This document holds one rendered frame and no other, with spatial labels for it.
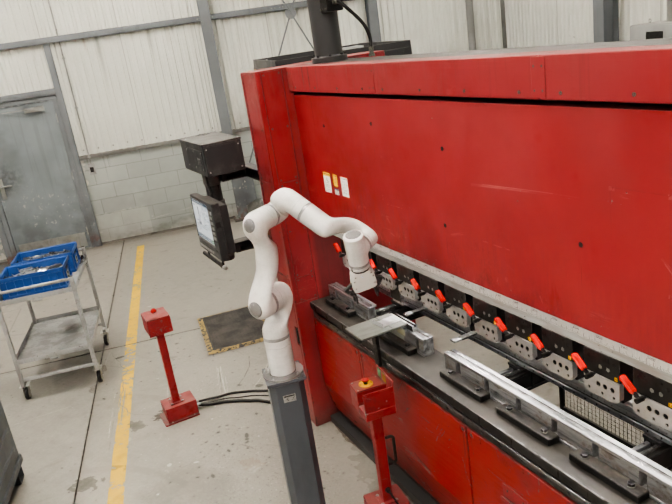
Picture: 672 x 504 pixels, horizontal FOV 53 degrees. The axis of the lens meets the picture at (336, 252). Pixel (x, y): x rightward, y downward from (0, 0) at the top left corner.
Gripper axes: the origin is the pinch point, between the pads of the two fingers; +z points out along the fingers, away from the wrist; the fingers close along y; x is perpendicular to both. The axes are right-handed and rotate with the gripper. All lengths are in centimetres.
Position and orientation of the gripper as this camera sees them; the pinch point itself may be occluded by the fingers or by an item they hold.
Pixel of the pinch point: (366, 296)
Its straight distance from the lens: 282.4
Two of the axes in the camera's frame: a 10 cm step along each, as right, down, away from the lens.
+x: -3.3, -4.9, 8.1
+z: 1.9, 8.0, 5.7
